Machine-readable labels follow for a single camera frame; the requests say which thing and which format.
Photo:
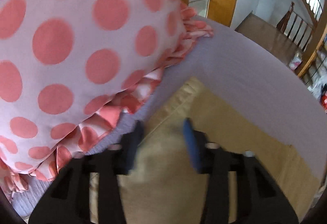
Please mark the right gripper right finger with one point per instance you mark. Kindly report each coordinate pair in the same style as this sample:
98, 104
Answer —
259, 197

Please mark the wooden stair railing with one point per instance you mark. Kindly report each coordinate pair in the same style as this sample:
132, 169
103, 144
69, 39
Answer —
300, 21

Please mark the lavender bed sheet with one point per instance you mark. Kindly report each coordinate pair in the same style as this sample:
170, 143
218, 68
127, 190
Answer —
243, 98

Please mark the pink polka dot pillow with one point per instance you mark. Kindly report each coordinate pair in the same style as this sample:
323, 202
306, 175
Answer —
70, 67

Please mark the khaki beige pants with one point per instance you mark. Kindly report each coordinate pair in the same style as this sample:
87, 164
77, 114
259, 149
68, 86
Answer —
163, 186

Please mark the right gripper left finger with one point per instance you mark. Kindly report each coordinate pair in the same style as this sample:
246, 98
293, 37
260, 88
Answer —
67, 198

